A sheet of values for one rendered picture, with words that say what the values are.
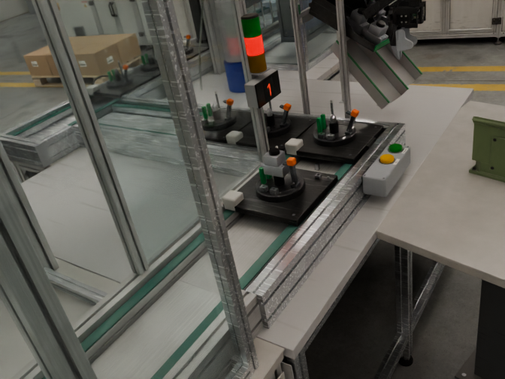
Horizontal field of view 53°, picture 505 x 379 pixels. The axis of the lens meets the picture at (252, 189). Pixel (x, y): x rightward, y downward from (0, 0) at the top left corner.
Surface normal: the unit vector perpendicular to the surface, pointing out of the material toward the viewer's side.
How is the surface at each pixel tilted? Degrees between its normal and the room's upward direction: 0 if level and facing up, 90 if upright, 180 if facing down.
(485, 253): 0
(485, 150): 90
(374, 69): 45
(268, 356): 0
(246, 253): 0
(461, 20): 90
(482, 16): 90
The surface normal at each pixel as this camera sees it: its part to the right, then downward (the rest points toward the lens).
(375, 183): -0.55, 0.51
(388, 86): 0.39, -0.42
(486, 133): -0.74, 0.44
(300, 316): -0.17, -0.85
